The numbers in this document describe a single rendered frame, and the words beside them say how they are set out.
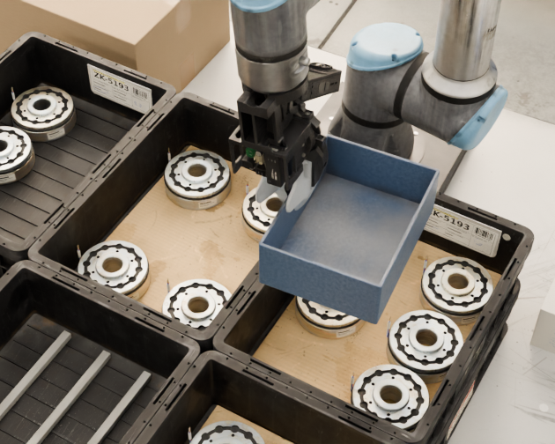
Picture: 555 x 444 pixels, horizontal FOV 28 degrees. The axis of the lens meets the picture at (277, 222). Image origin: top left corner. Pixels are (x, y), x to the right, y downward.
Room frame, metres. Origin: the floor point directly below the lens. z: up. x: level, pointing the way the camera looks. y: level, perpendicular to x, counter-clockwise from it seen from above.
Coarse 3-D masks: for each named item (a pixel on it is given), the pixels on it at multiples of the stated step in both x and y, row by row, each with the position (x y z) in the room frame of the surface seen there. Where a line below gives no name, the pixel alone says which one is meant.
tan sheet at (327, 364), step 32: (416, 256) 1.06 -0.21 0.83; (416, 288) 1.00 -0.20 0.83; (288, 320) 0.94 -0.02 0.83; (384, 320) 0.95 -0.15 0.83; (256, 352) 0.89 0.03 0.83; (288, 352) 0.89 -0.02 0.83; (320, 352) 0.89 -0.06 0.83; (352, 352) 0.89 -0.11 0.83; (384, 352) 0.89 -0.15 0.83; (320, 384) 0.84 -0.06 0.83
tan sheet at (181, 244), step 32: (160, 192) 1.19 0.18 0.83; (128, 224) 1.12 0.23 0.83; (160, 224) 1.12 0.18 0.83; (192, 224) 1.12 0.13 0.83; (224, 224) 1.12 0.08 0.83; (160, 256) 1.06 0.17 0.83; (192, 256) 1.06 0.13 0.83; (224, 256) 1.06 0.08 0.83; (256, 256) 1.06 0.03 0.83; (160, 288) 1.00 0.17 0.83
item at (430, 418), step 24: (480, 216) 1.06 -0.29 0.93; (528, 240) 1.01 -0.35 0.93; (504, 288) 0.93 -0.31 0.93; (240, 312) 0.89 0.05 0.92; (216, 336) 0.84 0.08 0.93; (480, 336) 0.85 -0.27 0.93; (240, 360) 0.80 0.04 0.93; (456, 360) 0.81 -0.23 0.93; (288, 384) 0.77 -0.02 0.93; (456, 384) 0.78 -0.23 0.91; (336, 408) 0.74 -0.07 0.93; (432, 408) 0.74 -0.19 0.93; (384, 432) 0.70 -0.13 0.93; (408, 432) 0.70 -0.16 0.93
